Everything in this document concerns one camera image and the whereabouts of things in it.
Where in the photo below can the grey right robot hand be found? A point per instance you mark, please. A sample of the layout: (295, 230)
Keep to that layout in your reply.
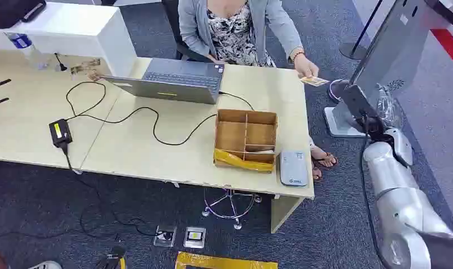
(356, 102)

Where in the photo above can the yellow printed card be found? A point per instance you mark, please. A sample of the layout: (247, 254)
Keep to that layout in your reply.
(314, 81)

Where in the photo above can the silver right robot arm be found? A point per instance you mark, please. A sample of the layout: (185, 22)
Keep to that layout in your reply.
(401, 200)

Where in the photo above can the chrome round stanchion base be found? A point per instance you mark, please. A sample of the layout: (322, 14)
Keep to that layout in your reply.
(336, 91)

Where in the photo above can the clear plastic wrap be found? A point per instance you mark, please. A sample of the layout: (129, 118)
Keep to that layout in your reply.
(388, 105)

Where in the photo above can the black stanchion with round base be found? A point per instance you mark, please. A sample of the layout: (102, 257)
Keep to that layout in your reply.
(354, 50)

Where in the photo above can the silver kiosk stand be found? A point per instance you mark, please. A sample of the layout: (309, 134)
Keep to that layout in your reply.
(390, 55)

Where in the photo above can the person's foot in sandal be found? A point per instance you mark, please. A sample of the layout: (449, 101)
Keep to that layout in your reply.
(326, 159)
(316, 173)

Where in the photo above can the grey card reader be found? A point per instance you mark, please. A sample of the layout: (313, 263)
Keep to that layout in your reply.
(293, 169)

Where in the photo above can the white card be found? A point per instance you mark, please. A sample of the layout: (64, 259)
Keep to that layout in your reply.
(264, 151)

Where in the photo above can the wooden divided card box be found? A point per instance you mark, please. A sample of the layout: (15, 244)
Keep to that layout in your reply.
(232, 135)

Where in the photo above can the pale desk leg panel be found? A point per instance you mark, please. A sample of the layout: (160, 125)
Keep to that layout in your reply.
(282, 215)

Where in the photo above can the person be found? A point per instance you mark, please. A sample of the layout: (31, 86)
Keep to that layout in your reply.
(230, 33)

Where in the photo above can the chrome chair base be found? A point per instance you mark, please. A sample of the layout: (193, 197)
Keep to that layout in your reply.
(230, 204)

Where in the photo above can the grey open laptop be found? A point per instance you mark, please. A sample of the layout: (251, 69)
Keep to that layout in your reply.
(182, 80)

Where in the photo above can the black office chair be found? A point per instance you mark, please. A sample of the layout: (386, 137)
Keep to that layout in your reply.
(174, 22)

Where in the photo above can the silver floor socket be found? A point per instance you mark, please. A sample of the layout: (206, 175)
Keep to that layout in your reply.
(194, 237)

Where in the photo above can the floor socket with plug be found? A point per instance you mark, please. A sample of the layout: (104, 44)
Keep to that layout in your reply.
(165, 235)

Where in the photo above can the brown printed card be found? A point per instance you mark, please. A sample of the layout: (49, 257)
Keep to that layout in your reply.
(92, 62)
(95, 77)
(78, 69)

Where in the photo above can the white cabinet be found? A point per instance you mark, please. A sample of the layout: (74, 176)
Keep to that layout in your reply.
(74, 33)

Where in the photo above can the black power adapter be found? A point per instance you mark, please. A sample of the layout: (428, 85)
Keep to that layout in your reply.
(60, 131)

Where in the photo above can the small black desk microphone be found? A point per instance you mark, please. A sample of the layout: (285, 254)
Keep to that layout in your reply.
(60, 66)

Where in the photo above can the clear water bottle blue label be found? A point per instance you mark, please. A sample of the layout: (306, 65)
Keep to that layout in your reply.
(27, 48)

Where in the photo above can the white shoe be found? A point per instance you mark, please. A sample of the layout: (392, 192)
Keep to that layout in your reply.
(46, 265)

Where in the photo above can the black bag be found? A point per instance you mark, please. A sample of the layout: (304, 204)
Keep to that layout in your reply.
(7, 11)

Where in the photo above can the yellow tape floor frame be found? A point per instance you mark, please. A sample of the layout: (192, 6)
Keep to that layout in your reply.
(211, 261)

